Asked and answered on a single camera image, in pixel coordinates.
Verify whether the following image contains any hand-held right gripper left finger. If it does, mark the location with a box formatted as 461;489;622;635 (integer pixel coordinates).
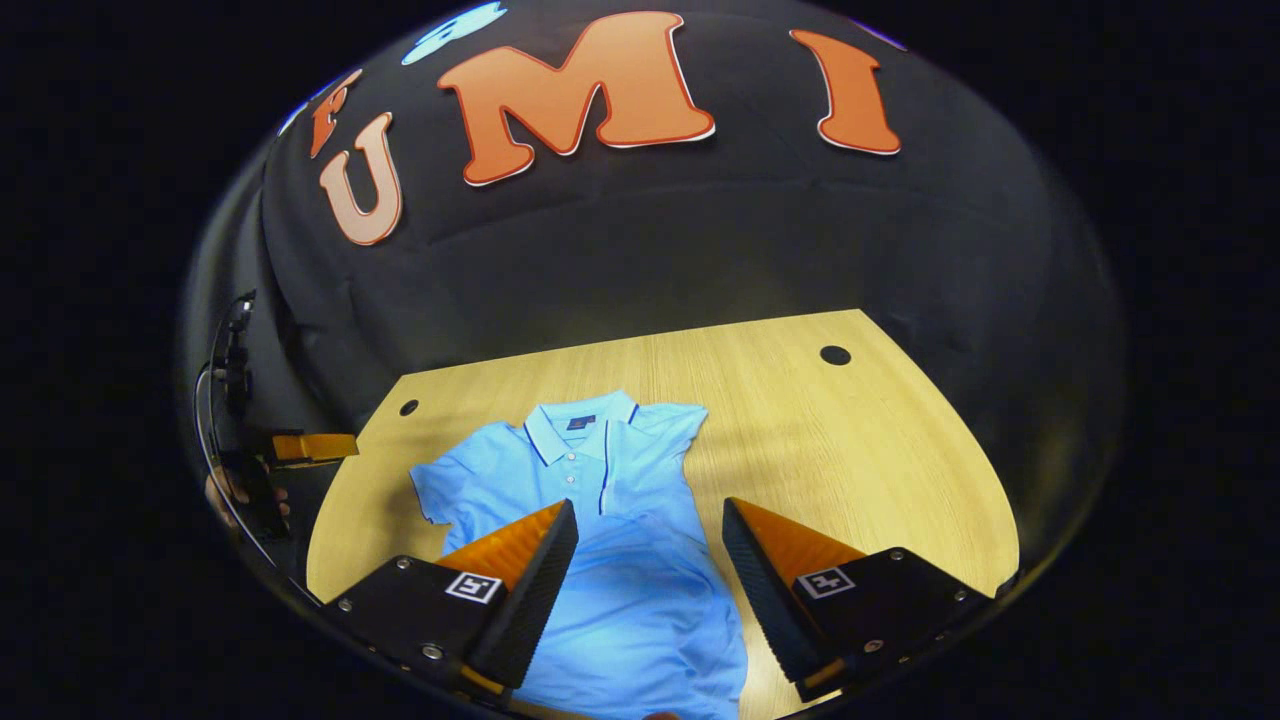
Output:
318;498;581;706

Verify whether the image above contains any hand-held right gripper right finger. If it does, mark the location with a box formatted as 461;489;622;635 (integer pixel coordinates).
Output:
720;497;996;703

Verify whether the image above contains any light blue T-shirt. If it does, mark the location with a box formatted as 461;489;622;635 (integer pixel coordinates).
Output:
408;390;751;720

